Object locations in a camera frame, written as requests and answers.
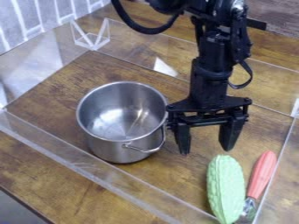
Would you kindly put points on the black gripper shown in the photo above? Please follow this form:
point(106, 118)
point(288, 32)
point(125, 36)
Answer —
point(209, 107)

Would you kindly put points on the green bumpy toy vegetable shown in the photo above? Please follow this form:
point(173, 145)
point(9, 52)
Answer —
point(226, 188)

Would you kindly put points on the silver metal pot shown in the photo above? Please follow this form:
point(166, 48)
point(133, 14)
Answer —
point(122, 116)

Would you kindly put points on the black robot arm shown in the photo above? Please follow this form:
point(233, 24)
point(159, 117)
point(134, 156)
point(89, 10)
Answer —
point(221, 30)

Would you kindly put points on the red handled metal spoon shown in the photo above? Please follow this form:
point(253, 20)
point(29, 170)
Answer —
point(261, 176)

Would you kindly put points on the black wall strip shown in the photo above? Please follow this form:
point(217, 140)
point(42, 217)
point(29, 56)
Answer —
point(257, 24)

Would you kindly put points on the clear acrylic triangle bracket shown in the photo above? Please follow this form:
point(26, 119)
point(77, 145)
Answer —
point(87, 39)

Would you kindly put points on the clear acrylic enclosure wall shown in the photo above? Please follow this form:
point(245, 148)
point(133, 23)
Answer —
point(166, 184)

